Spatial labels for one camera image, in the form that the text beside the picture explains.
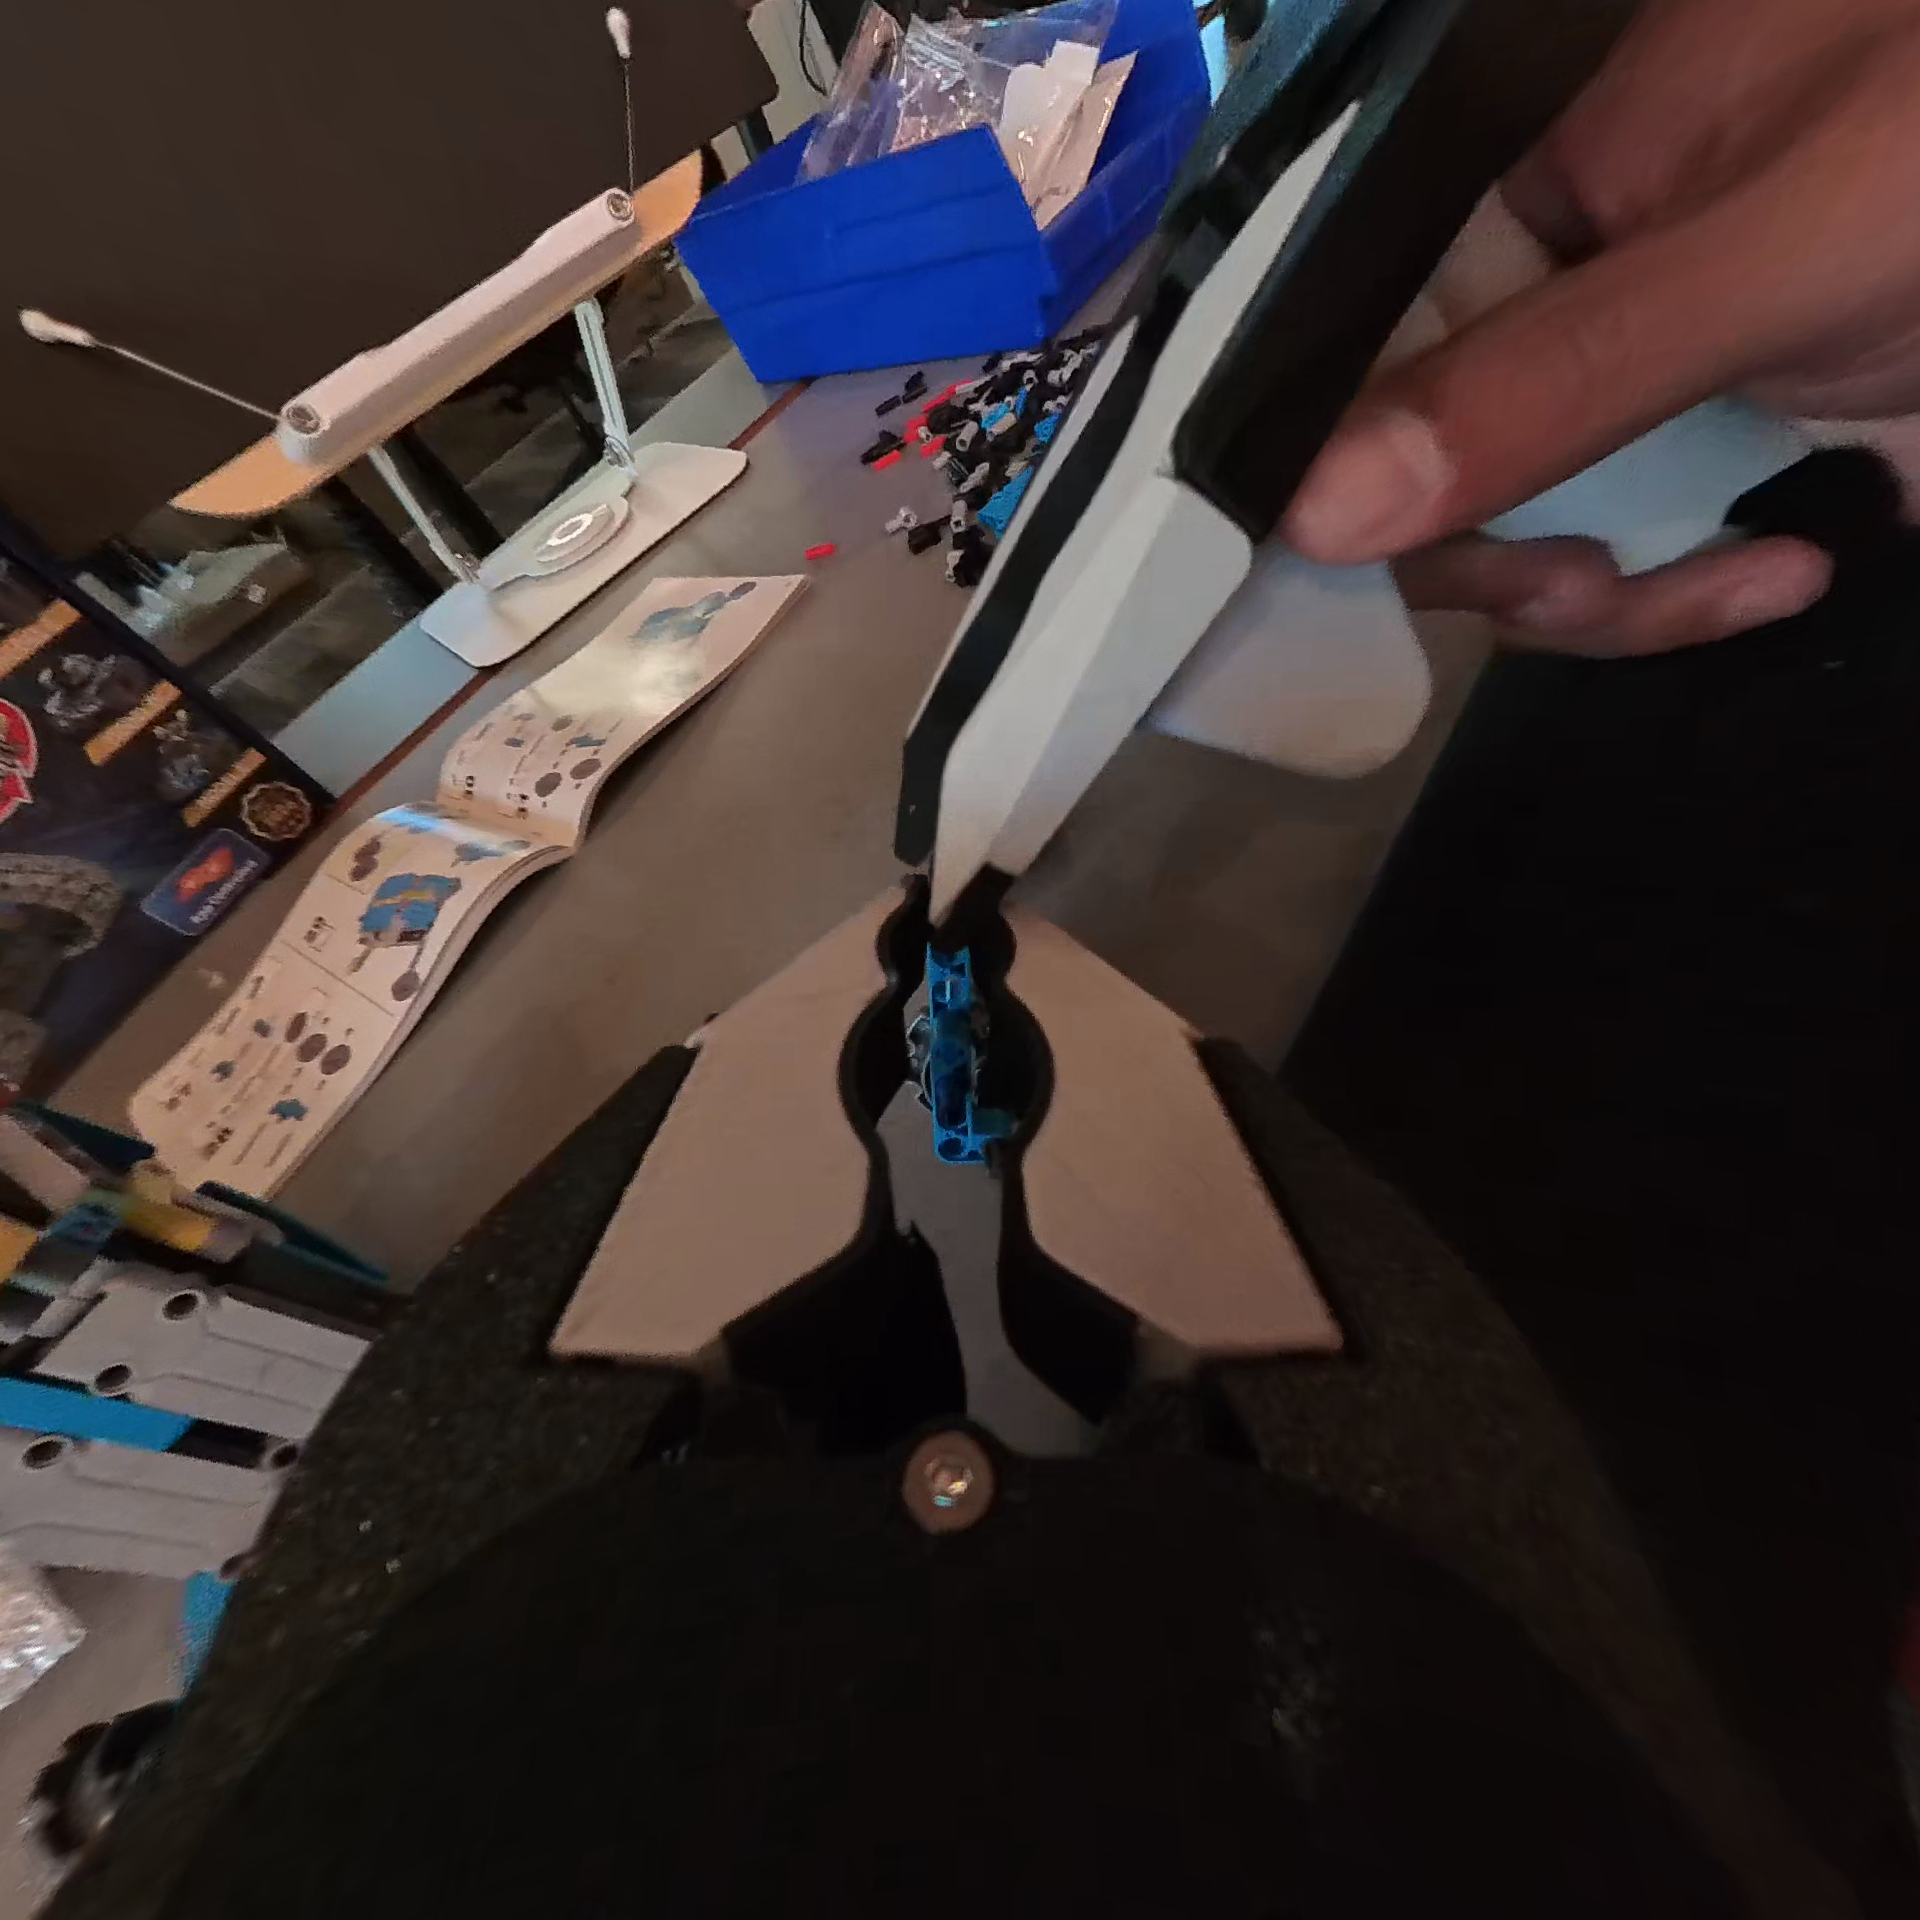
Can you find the plastic bag with white contents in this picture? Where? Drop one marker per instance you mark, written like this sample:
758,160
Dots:
1071,123

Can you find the blue storage bin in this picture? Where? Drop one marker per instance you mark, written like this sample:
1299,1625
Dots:
894,289

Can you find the blue grey toy vehicle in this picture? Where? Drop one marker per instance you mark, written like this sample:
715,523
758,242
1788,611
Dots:
194,1349

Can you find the dark brown partition board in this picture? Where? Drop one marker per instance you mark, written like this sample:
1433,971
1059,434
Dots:
303,147

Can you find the person's right hand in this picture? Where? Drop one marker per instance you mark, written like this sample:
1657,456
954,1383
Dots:
1693,222

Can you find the instruction booklet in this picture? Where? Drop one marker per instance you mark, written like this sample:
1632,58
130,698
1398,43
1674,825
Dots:
493,782

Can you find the blue perforated toy beam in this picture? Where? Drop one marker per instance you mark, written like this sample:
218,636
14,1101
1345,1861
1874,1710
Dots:
947,1118

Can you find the clear bag of metal parts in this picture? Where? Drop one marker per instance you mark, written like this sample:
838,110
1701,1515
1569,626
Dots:
29,1632

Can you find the pile of small building pieces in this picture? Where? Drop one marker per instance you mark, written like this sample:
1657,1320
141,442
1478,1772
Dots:
1010,434

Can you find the white desk lamp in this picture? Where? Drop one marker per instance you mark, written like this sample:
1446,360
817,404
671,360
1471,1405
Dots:
452,323

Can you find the dark printed toy box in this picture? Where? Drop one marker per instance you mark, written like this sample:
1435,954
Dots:
138,841

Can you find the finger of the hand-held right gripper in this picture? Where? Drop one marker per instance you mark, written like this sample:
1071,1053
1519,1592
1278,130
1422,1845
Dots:
1115,644

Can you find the grey desk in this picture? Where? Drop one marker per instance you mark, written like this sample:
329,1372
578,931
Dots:
715,841

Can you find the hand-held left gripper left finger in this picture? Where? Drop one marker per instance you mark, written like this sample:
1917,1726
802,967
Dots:
715,1167

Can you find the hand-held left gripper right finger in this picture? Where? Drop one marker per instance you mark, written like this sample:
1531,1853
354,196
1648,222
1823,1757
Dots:
1165,1189

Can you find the clear plastic bag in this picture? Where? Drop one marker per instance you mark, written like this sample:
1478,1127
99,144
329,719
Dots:
920,91

